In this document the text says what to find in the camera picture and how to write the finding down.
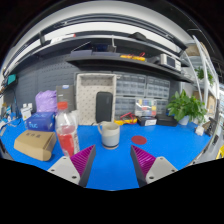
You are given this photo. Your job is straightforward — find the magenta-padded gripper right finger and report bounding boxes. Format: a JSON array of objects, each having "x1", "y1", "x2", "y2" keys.
[{"x1": 129, "y1": 144, "x2": 179, "y2": 188}]

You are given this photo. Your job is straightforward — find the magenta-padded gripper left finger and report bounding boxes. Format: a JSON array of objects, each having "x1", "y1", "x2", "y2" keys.
[{"x1": 47, "y1": 144, "x2": 97, "y2": 188}]

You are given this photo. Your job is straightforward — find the clear bottle with red label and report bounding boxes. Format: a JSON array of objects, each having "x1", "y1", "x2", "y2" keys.
[{"x1": 54, "y1": 101, "x2": 81, "y2": 158}]

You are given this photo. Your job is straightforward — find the flat round red coaster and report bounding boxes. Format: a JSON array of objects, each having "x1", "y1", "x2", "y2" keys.
[{"x1": 130, "y1": 134, "x2": 148, "y2": 146}]

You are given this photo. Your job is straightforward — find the brown cardboard box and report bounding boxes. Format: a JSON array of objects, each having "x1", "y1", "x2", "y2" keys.
[{"x1": 13, "y1": 129, "x2": 58, "y2": 162}]

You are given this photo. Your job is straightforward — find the black box with white label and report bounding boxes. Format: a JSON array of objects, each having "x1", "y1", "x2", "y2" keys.
[{"x1": 137, "y1": 115, "x2": 158, "y2": 127}]

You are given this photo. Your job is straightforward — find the flat black box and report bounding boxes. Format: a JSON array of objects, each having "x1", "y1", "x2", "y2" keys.
[{"x1": 155, "y1": 113, "x2": 179, "y2": 128}]

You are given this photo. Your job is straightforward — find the small white box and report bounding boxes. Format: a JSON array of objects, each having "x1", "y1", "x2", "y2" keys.
[{"x1": 69, "y1": 109, "x2": 80, "y2": 126}]

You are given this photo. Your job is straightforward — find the white and grey mug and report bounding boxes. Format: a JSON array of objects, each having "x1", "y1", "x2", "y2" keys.
[{"x1": 97, "y1": 121, "x2": 121, "y2": 150}]

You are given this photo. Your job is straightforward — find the blue carton box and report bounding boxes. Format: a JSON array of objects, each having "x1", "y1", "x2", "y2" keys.
[{"x1": 24, "y1": 111, "x2": 56, "y2": 132}]

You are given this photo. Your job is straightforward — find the yellow and red tool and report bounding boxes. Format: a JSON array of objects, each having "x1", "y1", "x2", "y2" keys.
[{"x1": 114, "y1": 112, "x2": 138, "y2": 126}]

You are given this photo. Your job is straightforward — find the clear organiser with colourful parts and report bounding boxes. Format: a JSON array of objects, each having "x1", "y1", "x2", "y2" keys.
[{"x1": 134, "y1": 98, "x2": 158, "y2": 118}]

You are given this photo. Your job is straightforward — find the green potted plant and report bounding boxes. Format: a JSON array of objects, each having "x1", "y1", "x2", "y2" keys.
[{"x1": 165, "y1": 89, "x2": 208, "y2": 126}]

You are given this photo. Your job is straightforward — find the small white carton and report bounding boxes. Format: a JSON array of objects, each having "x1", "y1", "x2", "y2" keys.
[{"x1": 20, "y1": 103, "x2": 34, "y2": 121}]

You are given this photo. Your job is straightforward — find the purple plastic bag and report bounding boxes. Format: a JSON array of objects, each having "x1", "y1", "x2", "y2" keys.
[{"x1": 34, "y1": 89, "x2": 58, "y2": 114}]

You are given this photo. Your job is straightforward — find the black rounded case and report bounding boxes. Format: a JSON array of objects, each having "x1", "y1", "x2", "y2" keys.
[{"x1": 95, "y1": 91, "x2": 114, "y2": 124}]

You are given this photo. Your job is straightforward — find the white perforated tray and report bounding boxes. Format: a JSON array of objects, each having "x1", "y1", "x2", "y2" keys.
[{"x1": 75, "y1": 73, "x2": 118, "y2": 126}]

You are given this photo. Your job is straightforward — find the dark grey upright box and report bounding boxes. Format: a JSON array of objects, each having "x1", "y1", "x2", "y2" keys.
[{"x1": 55, "y1": 84, "x2": 77, "y2": 113}]

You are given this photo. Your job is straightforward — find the grey small-parts drawer cabinet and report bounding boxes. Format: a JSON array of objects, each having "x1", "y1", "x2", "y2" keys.
[{"x1": 113, "y1": 72, "x2": 172, "y2": 120}]

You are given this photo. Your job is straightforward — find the teal device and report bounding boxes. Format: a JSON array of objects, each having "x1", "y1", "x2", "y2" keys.
[{"x1": 6, "y1": 73, "x2": 18, "y2": 86}]

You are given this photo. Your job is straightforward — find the white bench instrument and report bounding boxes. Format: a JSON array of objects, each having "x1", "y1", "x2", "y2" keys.
[{"x1": 159, "y1": 53, "x2": 183, "y2": 73}]

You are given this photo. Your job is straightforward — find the white shelf unit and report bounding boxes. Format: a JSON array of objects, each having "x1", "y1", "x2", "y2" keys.
[{"x1": 181, "y1": 34, "x2": 221, "y2": 134}]

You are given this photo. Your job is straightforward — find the yellow tool with red leads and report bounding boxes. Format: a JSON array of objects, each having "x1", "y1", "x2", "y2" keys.
[{"x1": 119, "y1": 52, "x2": 147, "y2": 62}]

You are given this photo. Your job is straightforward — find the dark blue box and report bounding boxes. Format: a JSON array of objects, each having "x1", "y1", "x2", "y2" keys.
[{"x1": 90, "y1": 43, "x2": 117, "y2": 54}]

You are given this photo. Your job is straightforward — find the black pouch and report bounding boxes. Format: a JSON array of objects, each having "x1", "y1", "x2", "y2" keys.
[{"x1": 129, "y1": 32, "x2": 148, "y2": 43}]

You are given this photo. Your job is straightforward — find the black wall shelf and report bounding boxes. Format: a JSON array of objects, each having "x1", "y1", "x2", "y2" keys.
[
  {"x1": 6, "y1": 29, "x2": 188, "y2": 73},
  {"x1": 65, "y1": 51, "x2": 194, "y2": 84}
]

